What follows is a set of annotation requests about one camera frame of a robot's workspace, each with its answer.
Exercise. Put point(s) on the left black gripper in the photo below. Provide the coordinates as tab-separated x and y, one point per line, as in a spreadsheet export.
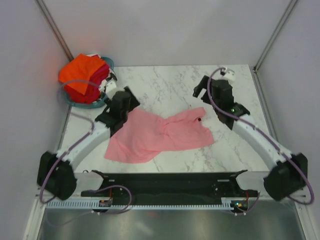
133	102

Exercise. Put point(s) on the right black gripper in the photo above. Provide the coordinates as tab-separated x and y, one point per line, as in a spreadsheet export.
198	89

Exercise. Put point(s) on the pink t shirt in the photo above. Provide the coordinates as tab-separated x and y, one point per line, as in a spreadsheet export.
145	135

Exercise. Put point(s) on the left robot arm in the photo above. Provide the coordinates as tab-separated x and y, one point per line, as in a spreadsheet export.
56	177

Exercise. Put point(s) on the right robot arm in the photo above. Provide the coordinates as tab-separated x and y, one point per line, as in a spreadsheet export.
287	171

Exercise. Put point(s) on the teal laundry basket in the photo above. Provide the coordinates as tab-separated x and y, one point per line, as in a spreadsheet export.
62	95

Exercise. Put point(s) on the red t shirt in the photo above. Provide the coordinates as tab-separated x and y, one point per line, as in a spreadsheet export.
85	93

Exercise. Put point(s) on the magenta t shirt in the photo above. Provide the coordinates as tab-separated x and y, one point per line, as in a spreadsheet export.
101	74

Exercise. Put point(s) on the orange t shirt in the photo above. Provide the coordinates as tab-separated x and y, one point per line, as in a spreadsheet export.
80	68

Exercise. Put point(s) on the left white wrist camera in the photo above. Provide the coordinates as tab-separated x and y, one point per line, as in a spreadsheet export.
111	88

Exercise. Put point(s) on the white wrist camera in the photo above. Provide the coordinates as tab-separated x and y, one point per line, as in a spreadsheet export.
227	74
111	88

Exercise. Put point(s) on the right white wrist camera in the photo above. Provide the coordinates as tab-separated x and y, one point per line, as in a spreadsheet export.
227	74

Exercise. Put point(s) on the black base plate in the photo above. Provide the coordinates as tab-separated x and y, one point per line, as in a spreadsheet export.
170	188

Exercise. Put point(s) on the right aluminium frame post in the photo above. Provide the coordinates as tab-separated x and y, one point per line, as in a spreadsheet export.
275	33

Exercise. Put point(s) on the aluminium frame post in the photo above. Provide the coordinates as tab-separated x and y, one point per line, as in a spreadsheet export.
275	33
54	28

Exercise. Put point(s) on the white slotted cable duct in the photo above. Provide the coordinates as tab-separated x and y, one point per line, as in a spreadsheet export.
104	204

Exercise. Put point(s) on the left aluminium frame post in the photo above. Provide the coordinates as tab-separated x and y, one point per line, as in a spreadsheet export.
54	28

